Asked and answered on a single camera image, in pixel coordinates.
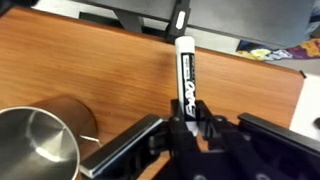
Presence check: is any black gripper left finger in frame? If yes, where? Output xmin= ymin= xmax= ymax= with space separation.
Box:
xmin=79 ymin=99 xmax=201 ymax=180

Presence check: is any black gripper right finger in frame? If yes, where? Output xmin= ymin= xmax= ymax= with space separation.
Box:
xmin=196 ymin=99 xmax=320 ymax=180

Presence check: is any black and white marker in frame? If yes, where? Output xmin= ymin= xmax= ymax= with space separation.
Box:
xmin=174 ymin=35 xmax=198 ymax=136

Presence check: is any small steel pot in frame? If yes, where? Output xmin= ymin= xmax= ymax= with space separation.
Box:
xmin=0 ymin=96 xmax=102 ymax=180

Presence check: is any colourful printed mat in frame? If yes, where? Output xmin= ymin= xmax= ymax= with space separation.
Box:
xmin=235 ymin=37 xmax=320 ymax=63

